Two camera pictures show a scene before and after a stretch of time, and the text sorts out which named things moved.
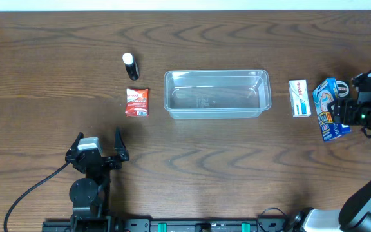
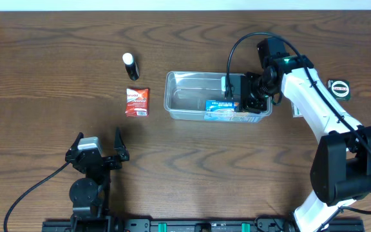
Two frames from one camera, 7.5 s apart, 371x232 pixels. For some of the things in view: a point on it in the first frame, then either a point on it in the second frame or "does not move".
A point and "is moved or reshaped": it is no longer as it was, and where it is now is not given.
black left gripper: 114,164 does not move
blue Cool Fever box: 322,96 is moved or reshaped
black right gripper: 347,111 -> 237,87
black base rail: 169,225 does not move
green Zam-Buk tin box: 343,87 does not move
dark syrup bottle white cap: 131,66 does not move
